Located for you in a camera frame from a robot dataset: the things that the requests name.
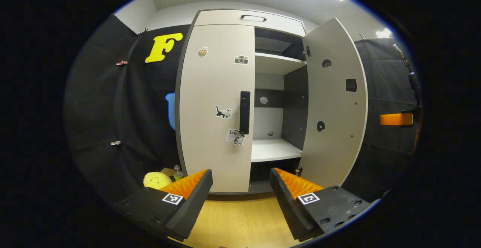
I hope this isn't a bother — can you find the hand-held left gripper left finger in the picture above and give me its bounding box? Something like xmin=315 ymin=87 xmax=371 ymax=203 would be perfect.
xmin=115 ymin=169 xmax=213 ymax=242

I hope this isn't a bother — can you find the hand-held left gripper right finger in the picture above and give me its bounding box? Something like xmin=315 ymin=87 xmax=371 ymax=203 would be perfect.
xmin=269 ymin=168 xmax=381 ymax=242

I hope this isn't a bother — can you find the black door handle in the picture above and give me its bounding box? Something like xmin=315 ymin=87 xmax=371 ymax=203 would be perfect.
xmin=239 ymin=91 xmax=251 ymax=135

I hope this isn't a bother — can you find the beige double-door shoe cabinet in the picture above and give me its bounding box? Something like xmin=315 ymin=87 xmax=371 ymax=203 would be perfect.
xmin=175 ymin=9 xmax=312 ymax=195

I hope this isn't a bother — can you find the white cabinet shelf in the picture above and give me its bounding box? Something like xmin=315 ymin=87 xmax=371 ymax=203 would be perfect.
xmin=251 ymin=138 xmax=303 ymax=163
xmin=255 ymin=52 xmax=307 ymax=76

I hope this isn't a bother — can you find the black backdrop cloth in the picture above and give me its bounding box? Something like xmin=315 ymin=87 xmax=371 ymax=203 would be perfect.
xmin=340 ymin=38 xmax=423 ymax=203
xmin=64 ymin=13 xmax=192 ymax=203

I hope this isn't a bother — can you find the yellow plush toy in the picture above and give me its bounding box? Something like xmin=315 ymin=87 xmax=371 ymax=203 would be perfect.
xmin=143 ymin=171 xmax=172 ymax=189

